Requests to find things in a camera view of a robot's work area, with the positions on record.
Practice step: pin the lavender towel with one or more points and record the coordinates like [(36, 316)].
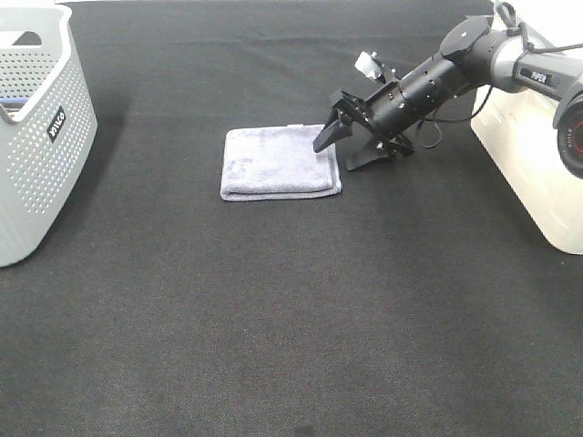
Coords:
[(272, 163)]

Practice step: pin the blue towel in basket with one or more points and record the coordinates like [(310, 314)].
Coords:
[(13, 103)]

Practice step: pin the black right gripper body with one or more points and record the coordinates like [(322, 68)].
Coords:
[(384, 114)]

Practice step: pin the cream white plastic bin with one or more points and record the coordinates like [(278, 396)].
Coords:
[(531, 125)]

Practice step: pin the black fabric table mat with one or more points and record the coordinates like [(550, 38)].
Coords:
[(421, 301)]

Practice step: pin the grey perforated plastic basket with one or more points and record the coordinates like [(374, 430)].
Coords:
[(45, 144)]

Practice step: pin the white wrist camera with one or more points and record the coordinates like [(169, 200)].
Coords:
[(368, 64)]

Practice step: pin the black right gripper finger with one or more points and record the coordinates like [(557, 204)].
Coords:
[(366, 156), (337, 127)]

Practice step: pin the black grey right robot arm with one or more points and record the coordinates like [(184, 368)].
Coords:
[(471, 55)]

